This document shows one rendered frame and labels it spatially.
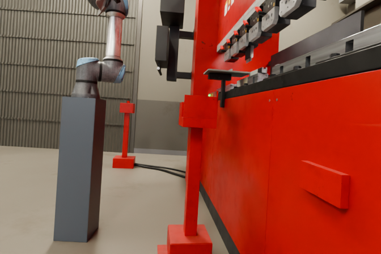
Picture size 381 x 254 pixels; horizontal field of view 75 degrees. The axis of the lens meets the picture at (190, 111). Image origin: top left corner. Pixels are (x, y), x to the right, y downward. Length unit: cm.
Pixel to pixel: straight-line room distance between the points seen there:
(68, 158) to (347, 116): 130
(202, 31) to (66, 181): 179
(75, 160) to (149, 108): 287
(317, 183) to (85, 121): 115
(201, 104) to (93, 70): 66
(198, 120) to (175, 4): 182
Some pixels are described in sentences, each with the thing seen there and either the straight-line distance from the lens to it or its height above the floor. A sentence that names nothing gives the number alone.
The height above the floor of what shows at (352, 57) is 86.
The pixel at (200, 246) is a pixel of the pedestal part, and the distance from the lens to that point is 133.
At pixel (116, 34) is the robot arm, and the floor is 116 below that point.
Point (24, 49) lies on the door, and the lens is 506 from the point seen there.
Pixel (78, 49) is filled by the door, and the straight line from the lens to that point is 465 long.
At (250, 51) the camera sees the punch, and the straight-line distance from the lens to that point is 166.
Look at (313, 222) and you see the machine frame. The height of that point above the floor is 47.
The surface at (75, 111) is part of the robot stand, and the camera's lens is 147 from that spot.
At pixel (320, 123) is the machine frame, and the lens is 70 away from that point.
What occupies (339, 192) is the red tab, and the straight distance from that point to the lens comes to 62.
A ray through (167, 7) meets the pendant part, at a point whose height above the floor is 180.
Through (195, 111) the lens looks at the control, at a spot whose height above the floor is 74.
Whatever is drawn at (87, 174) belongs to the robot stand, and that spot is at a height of 36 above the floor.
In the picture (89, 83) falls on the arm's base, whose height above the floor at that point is 86.
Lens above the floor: 73
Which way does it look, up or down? level
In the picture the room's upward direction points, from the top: 3 degrees clockwise
